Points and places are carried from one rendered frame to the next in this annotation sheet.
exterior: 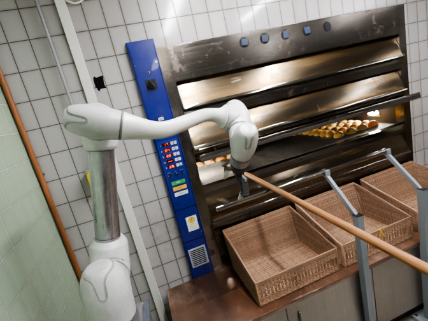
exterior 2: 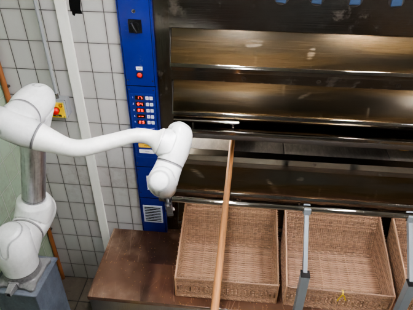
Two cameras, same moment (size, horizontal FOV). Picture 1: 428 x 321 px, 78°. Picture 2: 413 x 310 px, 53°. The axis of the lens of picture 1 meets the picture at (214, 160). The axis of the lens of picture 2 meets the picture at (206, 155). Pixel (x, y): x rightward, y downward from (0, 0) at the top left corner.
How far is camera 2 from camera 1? 103 cm
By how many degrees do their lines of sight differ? 29
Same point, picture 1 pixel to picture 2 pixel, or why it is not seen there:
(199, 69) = (204, 19)
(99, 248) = (21, 206)
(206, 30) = not seen: outside the picture
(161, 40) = not seen: outside the picture
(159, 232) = (117, 177)
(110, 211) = (34, 182)
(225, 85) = (236, 48)
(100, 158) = not seen: hidden behind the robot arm
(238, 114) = (168, 151)
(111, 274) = (15, 243)
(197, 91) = (195, 45)
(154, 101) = (134, 46)
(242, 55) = (273, 15)
